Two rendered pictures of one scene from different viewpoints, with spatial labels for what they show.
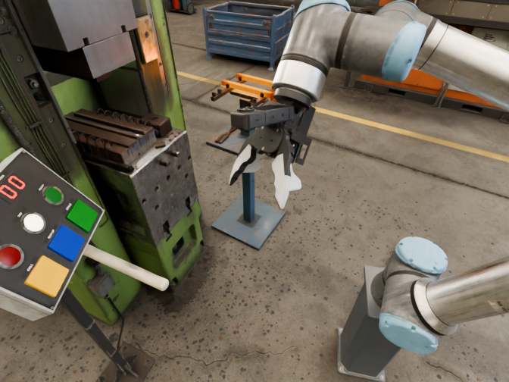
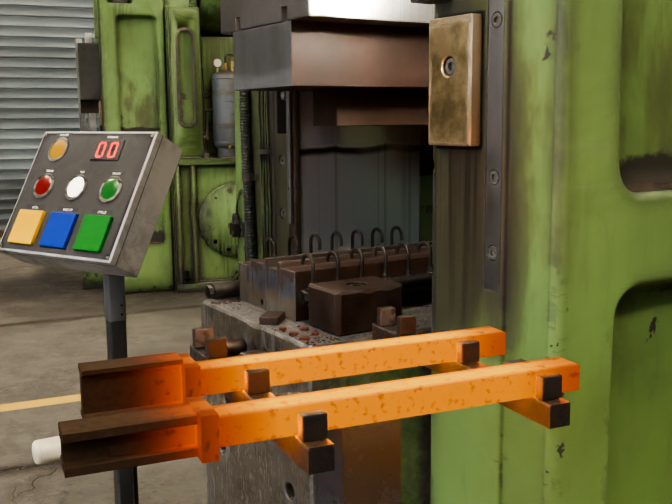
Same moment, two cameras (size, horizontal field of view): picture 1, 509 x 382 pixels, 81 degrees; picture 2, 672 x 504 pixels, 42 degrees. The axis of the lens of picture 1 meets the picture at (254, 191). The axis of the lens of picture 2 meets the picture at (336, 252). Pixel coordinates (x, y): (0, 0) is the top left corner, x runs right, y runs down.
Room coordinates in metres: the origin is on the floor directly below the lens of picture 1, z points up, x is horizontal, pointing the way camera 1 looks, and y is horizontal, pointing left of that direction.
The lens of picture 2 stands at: (1.92, -0.61, 1.22)
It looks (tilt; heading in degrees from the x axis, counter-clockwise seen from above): 9 degrees down; 124
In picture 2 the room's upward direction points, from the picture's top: 1 degrees counter-clockwise
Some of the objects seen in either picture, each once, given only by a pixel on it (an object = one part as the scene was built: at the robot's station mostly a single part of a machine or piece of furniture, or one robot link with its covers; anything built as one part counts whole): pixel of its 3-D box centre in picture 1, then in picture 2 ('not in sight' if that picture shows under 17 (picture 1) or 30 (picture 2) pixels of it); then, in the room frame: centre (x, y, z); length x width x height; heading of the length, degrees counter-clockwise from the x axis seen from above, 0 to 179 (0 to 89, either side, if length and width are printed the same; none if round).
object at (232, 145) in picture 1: (248, 134); not in sight; (1.50, 0.04, 0.74); 0.40 x 0.30 x 0.02; 149
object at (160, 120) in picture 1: (155, 125); (356, 304); (1.23, 0.46, 0.95); 0.12 x 0.08 x 0.06; 66
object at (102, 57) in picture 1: (66, 46); (372, 61); (1.13, 0.67, 1.32); 0.42 x 0.20 x 0.10; 66
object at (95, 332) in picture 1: (85, 320); (121, 435); (0.50, 0.63, 0.54); 0.04 x 0.04 x 1.08; 66
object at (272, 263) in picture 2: (102, 124); (380, 253); (1.15, 0.66, 0.99); 0.42 x 0.05 x 0.01; 66
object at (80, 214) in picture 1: (82, 216); (94, 234); (0.60, 0.50, 1.01); 0.07 x 0.05 x 0.07; 1
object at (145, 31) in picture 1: (145, 39); (454, 81); (1.38, 0.46, 1.27); 0.09 x 0.02 x 0.17; 156
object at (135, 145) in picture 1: (101, 134); (372, 271); (1.13, 0.67, 0.96); 0.42 x 0.20 x 0.09; 66
